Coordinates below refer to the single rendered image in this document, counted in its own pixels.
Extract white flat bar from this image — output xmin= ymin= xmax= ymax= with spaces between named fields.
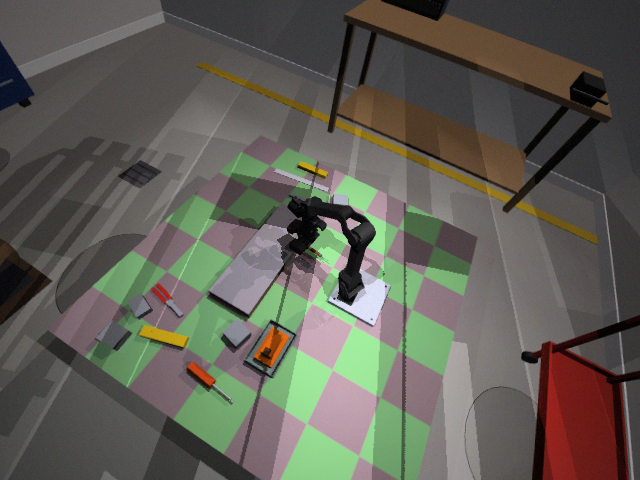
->
xmin=274 ymin=168 xmax=329 ymax=192

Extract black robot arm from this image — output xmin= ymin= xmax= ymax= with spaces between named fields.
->
xmin=287 ymin=196 xmax=376 ymax=306

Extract olive-yellow rectangular bar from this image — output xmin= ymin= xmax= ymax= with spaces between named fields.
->
xmin=139 ymin=325 xmax=189 ymax=348
xmin=298 ymin=161 xmax=328 ymax=179

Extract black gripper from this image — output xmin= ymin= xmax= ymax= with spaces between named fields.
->
xmin=289 ymin=220 xmax=327 ymax=255

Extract red-handled awl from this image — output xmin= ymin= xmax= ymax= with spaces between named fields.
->
xmin=187 ymin=362 xmax=233 ymax=402

